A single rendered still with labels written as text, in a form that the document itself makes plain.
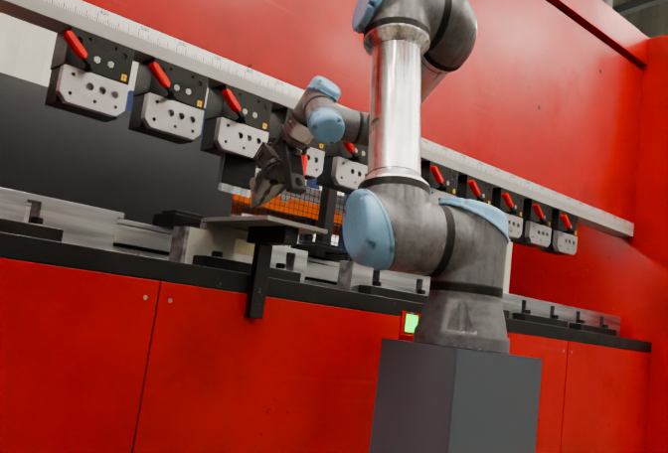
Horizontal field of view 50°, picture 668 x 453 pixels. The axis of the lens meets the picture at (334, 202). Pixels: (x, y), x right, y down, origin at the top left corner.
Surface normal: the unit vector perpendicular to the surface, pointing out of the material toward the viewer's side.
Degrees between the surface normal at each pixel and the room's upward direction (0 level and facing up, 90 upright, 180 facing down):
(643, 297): 90
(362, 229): 98
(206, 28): 90
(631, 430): 90
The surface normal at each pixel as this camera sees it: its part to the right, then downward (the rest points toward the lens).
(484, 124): 0.67, -0.04
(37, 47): 0.38, -0.11
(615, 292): -0.73, -0.20
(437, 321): -0.59, -0.49
